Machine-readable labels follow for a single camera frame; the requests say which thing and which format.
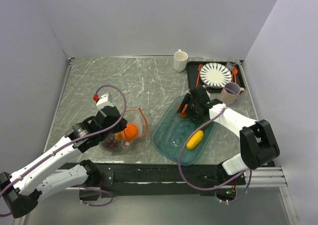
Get textured orange tangerine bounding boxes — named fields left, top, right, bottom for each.
left=178, top=104, right=188, bottom=118

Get yellow pear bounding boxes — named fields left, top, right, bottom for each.
left=114, top=131, right=124, bottom=141

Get dark red grape bunch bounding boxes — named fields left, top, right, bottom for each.
left=100, top=134, right=120, bottom=151

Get smooth orange persimmon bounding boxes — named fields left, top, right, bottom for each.
left=123, top=124, right=138, bottom=141

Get clear zip top bag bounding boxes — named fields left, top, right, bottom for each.
left=98, top=107, right=149, bottom=154

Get yellow corn cob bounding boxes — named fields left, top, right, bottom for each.
left=186, top=130, right=204, bottom=150

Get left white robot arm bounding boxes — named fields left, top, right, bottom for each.
left=0, top=106, right=127, bottom=219

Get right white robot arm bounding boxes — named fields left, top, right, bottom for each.
left=177, top=86, right=280, bottom=184

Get black serving tray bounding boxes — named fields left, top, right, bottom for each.
left=186, top=61, right=245, bottom=93

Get beige mug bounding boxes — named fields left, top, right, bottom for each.
left=220, top=82, right=245, bottom=105

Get striped white plate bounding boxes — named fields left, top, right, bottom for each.
left=200, top=63, right=232, bottom=87

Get orange plastic fork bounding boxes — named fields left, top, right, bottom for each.
left=196, top=64, right=203, bottom=87

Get orange plastic spoon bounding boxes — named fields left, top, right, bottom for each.
left=232, top=67, right=238, bottom=83

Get white ceramic mug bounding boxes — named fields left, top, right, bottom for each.
left=173, top=49, right=188, bottom=73

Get clear drinking glass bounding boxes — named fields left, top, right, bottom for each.
left=226, top=57, right=238, bottom=71

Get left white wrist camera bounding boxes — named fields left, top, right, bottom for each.
left=93, top=93, right=113, bottom=110

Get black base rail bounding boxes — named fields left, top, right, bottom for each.
left=62, top=161, right=251, bottom=197

